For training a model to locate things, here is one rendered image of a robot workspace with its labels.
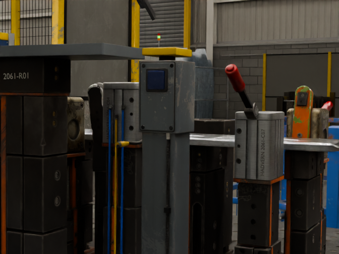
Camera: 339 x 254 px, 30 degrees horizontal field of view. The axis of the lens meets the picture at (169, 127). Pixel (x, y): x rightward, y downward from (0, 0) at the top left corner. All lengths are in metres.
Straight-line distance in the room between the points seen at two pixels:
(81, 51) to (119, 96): 0.21
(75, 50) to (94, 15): 3.76
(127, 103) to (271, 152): 0.28
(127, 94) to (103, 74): 3.65
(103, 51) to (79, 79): 3.64
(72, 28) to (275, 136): 3.56
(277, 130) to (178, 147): 0.21
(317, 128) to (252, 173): 0.35
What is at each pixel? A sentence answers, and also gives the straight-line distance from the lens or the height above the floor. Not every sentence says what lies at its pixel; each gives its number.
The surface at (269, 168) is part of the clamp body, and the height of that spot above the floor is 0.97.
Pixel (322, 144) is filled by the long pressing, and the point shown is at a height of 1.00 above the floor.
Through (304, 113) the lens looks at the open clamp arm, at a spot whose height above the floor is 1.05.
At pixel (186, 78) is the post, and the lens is 0.99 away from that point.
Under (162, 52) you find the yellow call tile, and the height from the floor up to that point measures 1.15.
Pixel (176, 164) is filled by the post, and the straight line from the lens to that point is 0.98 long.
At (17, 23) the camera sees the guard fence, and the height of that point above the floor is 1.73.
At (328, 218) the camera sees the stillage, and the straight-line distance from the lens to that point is 3.05.
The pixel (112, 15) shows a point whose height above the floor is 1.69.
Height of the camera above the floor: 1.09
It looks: 3 degrees down
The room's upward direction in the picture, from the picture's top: 1 degrees clockwise
